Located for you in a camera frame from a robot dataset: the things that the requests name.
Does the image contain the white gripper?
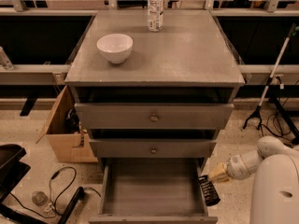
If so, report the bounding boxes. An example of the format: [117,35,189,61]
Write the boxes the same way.
[208,150,263,183]

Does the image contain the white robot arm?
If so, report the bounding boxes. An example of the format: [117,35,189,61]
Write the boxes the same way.
[207,136,299,224]

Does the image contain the open bottom grey drawer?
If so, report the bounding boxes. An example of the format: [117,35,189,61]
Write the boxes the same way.
[89,158,218,224]

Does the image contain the grey drawer cabinet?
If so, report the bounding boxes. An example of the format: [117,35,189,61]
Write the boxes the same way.
[64,8,246,170]

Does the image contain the middle grey drawer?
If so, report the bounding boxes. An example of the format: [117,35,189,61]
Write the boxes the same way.
[90,139,216,158]

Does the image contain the top grey drawer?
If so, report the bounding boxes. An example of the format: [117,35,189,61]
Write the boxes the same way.
[75,103,234,130]

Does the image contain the white pole black tripod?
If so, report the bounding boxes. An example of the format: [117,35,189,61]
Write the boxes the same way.
[243,22,299,145]

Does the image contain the brown cardboard box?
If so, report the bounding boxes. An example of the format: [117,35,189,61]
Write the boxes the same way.
[36,86,98,163]

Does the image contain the white ceramic bowl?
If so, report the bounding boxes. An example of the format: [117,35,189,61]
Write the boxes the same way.
[96,34,134,63]

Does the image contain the clear plastic water bottle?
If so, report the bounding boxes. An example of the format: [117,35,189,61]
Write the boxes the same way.
[148,0,164,32]

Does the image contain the clear plastic cup on floor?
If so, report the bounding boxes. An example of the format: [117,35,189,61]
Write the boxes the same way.
[32,191,49,206]

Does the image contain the black chair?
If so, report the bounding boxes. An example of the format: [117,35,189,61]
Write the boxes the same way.
[0,143,86,224]

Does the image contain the black cable on floor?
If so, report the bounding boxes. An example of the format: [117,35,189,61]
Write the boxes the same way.
[8,166,102,219]

